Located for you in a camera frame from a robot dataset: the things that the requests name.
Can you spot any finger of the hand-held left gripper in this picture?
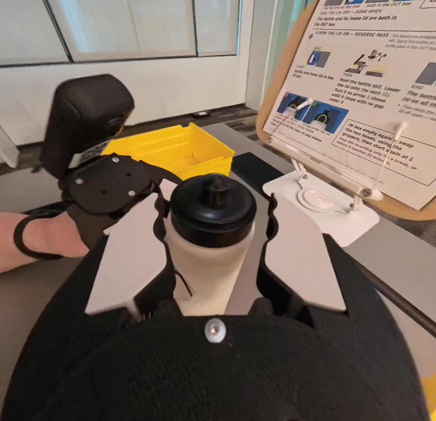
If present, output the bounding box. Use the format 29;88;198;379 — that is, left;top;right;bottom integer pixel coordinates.
158;179;179;202

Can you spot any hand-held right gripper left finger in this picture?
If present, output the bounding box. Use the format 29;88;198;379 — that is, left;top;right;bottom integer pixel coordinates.
85;193;176;317

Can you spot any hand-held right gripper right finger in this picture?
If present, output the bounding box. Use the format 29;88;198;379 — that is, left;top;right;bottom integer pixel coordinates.
256;194;347;314

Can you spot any black bottle lid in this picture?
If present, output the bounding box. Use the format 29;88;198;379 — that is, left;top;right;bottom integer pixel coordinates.
169;174;258;250

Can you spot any yellow plastic bin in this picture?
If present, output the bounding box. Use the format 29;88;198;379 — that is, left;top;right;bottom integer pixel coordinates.
423;375;436;421
101;123;235;183

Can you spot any white plastic bottle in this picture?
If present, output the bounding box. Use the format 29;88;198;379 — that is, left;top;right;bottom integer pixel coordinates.
166;223;256;312

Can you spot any person's left forearm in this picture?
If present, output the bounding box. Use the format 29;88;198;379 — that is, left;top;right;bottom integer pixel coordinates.
0;212;28;273

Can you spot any person's left hand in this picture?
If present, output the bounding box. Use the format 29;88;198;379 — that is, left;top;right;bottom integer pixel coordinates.
27;213;90;259

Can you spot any black textured pad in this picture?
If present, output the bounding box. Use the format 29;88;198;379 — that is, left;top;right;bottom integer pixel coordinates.
21;202;67;217

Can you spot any black wristband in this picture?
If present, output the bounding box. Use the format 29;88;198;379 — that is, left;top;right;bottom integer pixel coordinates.
14;210;69;261

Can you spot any wooden edged instruction board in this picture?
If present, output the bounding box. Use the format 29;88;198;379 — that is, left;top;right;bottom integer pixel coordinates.
256;0;436;220

